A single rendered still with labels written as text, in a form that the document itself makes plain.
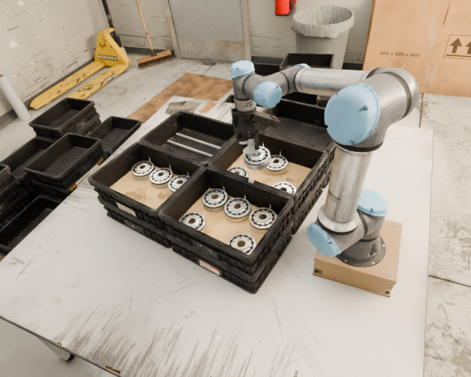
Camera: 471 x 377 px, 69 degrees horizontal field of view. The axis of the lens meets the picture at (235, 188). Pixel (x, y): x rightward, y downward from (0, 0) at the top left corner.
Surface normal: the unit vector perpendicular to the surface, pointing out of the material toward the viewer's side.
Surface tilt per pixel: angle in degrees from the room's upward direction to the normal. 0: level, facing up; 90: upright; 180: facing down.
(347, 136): 80
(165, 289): 0
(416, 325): 0
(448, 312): 0
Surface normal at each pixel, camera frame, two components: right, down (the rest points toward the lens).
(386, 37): -0.39, 0.50
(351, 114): -0.83, 0.32
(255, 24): -0.40, 0.66
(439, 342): -0.10, -0.72
